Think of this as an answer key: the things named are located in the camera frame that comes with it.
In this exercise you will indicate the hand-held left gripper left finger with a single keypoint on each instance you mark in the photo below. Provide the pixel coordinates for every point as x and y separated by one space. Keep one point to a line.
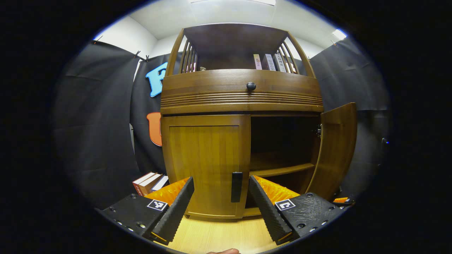
174 211

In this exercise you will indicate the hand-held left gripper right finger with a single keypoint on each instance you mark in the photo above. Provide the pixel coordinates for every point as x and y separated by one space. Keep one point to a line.
268 211

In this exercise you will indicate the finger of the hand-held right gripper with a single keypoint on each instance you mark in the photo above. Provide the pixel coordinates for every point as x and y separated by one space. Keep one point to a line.
343 201

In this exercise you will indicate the wooden cabinet door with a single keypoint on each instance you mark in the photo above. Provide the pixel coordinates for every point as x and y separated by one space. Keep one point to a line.
204 155
335 148

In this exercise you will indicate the wooden double-door shoe cabinet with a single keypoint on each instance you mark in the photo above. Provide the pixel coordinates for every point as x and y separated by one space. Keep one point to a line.
240 102

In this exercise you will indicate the metal door hinge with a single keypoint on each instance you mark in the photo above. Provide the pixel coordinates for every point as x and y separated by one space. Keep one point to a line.
319 130

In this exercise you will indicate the brown book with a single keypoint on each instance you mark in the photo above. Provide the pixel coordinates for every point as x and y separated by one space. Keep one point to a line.
151 182

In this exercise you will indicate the red-brown book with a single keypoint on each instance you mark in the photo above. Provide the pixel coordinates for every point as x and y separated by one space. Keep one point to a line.
140 184

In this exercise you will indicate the wooden inner shelf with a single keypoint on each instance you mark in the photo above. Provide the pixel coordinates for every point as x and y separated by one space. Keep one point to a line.
282 170

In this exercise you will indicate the black backdrop cloth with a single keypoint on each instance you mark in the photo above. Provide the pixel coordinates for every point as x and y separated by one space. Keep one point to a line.
95 123

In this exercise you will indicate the round black drawer knob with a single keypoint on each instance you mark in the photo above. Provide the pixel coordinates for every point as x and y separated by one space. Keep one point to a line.
251 86

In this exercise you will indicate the white book with dark print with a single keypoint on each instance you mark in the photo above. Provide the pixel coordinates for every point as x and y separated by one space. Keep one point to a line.
281 63

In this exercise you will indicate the thin white book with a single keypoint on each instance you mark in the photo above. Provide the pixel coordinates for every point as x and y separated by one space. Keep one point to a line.
269 62

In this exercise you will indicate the purple book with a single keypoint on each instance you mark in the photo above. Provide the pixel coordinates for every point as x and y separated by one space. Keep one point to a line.
257 61

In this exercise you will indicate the small ceiling light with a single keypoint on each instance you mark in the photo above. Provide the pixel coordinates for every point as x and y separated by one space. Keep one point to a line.
339 34

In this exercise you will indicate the large ceiling light panel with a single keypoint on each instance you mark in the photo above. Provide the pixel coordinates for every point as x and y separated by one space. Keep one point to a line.
247 1

